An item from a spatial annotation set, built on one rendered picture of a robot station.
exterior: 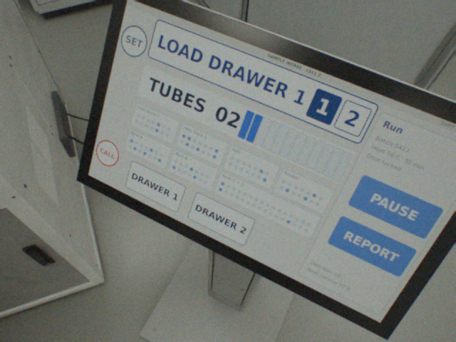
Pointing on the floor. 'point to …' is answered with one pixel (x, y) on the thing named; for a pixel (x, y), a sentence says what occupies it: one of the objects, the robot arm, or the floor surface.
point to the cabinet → (42, 185)
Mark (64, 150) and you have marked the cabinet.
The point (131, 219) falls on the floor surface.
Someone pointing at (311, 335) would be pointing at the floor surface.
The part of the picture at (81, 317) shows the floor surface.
